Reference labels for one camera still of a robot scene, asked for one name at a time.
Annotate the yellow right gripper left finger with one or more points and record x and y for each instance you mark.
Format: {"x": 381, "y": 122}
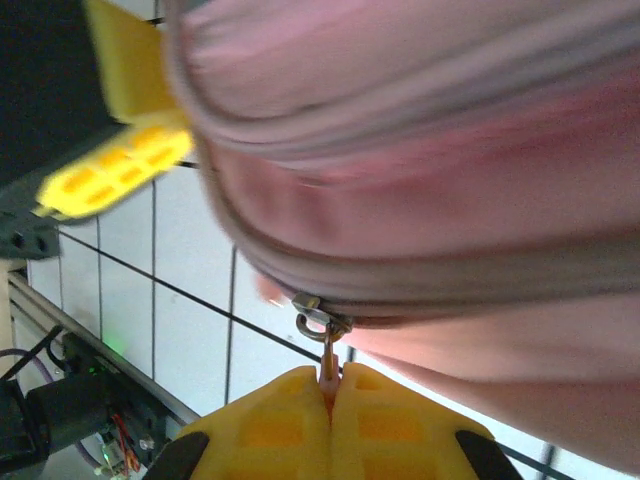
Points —
{"x": 270, "y": 430}

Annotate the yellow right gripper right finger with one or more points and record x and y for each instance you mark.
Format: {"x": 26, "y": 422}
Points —
{"x": 395, "y": 435}

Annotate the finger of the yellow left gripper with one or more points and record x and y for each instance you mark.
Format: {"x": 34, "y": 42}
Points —
{"x": 120, "y": 170}
{"x": 135, "y": 70}

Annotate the pink school backpack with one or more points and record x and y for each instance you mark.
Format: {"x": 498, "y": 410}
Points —
{"x": 400, "y": 175}

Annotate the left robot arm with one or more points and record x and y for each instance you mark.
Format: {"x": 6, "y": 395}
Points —
{"x": 60, "y": 410}

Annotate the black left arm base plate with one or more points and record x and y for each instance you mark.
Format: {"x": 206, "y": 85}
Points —
{"x": 140, "y": 415}

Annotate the aluminium mounting rail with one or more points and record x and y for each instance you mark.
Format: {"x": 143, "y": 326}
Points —
{"x": 35, "y": 300}

